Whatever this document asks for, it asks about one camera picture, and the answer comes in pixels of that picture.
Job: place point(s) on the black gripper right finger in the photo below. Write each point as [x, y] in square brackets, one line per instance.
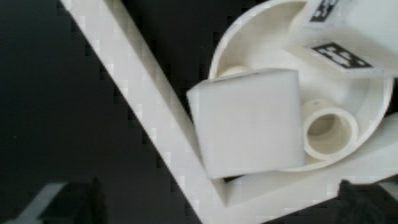
[366, 203]

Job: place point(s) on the white round stool seat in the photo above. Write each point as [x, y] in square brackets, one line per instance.
[251, 49]

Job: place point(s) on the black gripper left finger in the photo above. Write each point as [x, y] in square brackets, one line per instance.
[66, 204]

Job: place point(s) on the white rail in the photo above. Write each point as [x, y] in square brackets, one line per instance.
[119, 46]
[276, 193]

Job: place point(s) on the white front rail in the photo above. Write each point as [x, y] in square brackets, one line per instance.
[276, 193]

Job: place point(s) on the white right rail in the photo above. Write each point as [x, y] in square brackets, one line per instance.
[119, 46]

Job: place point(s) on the white stool leg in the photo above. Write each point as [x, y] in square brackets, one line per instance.
[343, 37]
[245, 113]

